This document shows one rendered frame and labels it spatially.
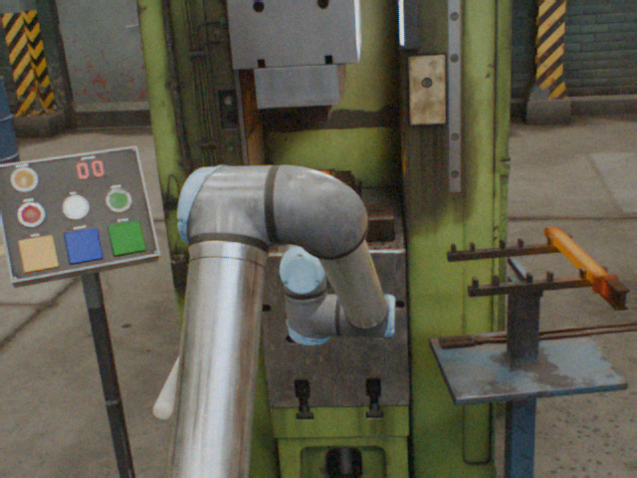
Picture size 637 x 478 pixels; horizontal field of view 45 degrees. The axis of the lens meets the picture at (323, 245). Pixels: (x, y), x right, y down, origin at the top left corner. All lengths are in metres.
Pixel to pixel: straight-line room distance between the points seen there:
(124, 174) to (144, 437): 1.31
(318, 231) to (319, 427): 1.13
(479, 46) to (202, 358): 1.23
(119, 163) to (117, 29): 6.60
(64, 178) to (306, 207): 0.95
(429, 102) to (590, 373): 0.77
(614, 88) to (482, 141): 5.91
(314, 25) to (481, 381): 0.91
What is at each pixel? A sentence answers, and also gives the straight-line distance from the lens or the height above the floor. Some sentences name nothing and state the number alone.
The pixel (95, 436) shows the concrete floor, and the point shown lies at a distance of 3.06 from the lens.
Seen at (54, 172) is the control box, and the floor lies 1.17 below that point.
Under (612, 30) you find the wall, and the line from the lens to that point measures 7.87.
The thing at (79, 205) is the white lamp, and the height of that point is 1.09.
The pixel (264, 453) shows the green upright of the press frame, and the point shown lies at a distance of 2.49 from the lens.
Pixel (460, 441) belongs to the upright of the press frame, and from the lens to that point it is 2.44.
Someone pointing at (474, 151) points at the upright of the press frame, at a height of 1.10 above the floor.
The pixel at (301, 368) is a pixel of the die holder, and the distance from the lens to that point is 2.08.
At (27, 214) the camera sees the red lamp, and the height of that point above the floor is 1.09.
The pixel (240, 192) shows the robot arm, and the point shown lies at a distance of 1.11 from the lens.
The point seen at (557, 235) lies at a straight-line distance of 1.98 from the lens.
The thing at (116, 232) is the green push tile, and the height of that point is 1.02.
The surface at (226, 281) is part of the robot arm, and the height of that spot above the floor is 1.20.
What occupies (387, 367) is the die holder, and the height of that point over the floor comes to 0.58.
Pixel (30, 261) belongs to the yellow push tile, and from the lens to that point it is 1.89.
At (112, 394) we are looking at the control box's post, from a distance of 2.19.
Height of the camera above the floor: 1.61
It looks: 21 degrees down
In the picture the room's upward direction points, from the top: 4 degrees counter-clockwise
